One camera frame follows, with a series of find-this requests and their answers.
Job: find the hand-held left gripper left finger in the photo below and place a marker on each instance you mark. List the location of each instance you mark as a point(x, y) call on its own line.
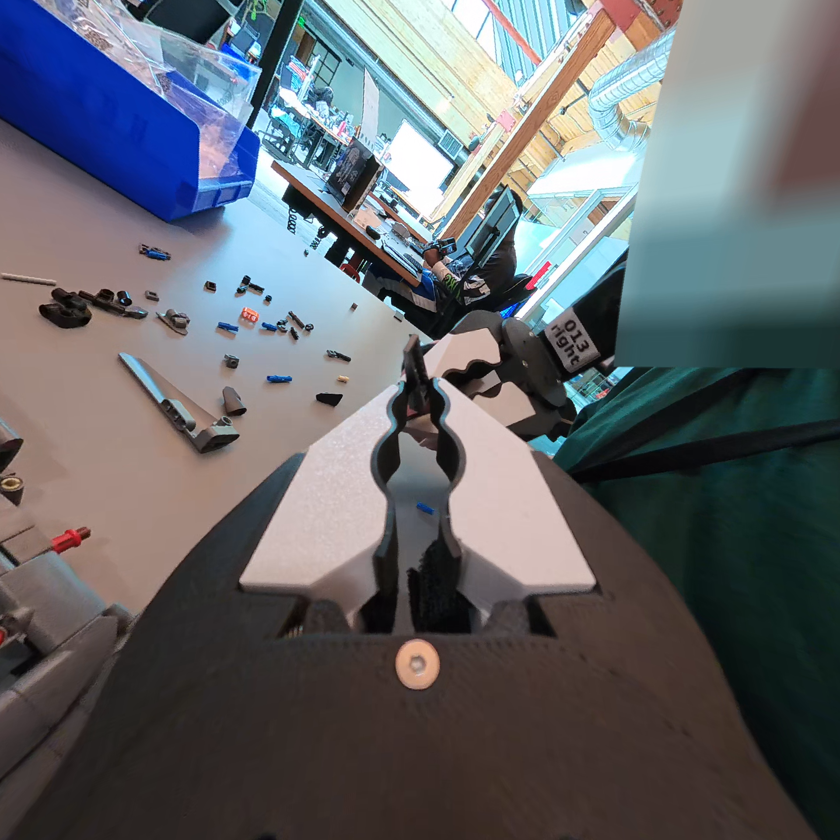
point(315, 518)

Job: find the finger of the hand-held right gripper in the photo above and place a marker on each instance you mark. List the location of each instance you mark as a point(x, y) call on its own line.
point(466, 351)
point(515, 413)

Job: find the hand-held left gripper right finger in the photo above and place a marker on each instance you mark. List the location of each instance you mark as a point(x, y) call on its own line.
point(518, 518)

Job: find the black lego connector piece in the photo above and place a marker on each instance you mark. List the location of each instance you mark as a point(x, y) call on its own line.
point(415, 374)

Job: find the black lego wedge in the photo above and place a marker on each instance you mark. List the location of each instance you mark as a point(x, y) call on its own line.
point(329, 398)

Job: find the dark grey curved lego piece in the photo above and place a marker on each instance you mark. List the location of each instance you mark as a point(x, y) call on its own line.
point(234, 401)

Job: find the scattered tiny black lego bits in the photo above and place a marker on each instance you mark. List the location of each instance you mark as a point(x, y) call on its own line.
point(295, 323)

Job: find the orange lego piece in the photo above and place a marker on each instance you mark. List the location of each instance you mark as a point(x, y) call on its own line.
point(249, 315)

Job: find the light grey lego connector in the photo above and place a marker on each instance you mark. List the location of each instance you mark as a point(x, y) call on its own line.
point(174, 320)

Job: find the grey lego vehicle model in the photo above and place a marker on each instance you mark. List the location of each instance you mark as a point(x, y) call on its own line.
point(52, 590)

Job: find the blue and black lego pin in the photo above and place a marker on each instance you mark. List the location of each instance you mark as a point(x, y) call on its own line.
point(155, 253)

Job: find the cluster of black lego pieces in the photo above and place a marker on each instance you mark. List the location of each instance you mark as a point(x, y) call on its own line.
point(65, 308)

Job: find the white lego axle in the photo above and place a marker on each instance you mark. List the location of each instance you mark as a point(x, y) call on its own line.
point(29, 279)

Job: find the black keyboard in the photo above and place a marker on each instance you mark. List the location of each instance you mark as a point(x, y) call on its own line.
point(401, 253)

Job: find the black computer monitor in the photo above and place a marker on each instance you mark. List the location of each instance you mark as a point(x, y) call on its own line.
point(492, 226)

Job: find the wooden office desk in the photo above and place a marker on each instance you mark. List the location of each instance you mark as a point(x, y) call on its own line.
point(328, 203)

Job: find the person's green shirt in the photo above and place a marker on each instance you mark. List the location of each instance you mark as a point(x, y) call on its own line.
point(722, 558)

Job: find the dark printed box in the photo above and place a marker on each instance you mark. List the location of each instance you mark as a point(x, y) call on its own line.
point(354, 174)

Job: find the black pillar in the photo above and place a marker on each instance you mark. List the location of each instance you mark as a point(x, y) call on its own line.
point(279, 52)

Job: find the clear plastic bags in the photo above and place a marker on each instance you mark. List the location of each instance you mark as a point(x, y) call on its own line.
point(197, 79)

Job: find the blue plastic bin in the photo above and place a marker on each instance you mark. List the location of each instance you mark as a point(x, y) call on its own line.
point(98, 118)

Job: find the silver air duct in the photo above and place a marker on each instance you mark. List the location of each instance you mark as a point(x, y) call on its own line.
point(623, 92)

